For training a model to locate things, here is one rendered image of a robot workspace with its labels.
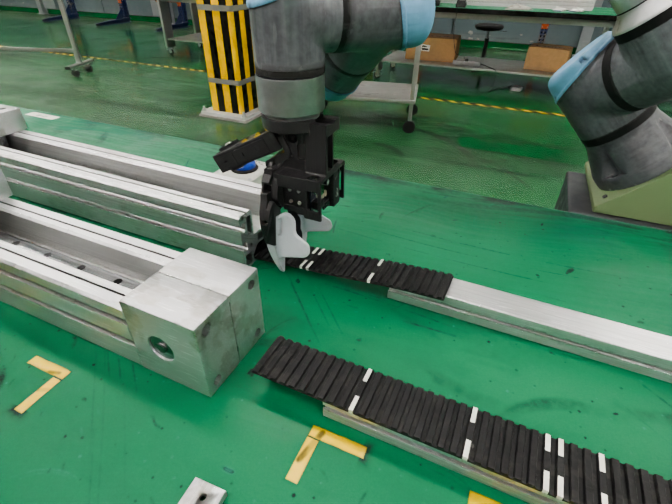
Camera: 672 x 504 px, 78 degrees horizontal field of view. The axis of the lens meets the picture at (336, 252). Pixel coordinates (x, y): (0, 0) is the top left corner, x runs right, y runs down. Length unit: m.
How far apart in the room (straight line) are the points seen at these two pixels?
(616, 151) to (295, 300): 0.60
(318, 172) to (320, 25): 0.15
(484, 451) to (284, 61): 0.40
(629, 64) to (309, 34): 0.49
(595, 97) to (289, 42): 0.53
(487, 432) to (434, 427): 0.05
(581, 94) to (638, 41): 0.12
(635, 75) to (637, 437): 0.50
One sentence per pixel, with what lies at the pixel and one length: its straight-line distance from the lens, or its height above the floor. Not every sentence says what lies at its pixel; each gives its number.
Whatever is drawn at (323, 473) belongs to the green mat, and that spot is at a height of 0.78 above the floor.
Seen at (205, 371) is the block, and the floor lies 0.82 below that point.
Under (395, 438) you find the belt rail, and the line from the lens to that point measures 0.41.
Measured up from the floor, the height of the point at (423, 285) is 0.82.
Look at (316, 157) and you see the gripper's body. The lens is 0.48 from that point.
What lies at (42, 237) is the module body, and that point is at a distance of 0.66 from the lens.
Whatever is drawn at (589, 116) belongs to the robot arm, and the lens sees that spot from 0.84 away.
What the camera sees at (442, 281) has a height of 0.82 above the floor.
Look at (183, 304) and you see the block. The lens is 0.41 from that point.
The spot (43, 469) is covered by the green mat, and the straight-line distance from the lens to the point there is 0.47.
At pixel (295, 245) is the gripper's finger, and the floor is 0.84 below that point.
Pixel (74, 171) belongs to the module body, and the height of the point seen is 0.86.
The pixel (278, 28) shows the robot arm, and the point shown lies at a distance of 0.45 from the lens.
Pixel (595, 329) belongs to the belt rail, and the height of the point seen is 0.81.
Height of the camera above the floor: 1.14
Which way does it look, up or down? 35 degrees down
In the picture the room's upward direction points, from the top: 1 degrees clockwise
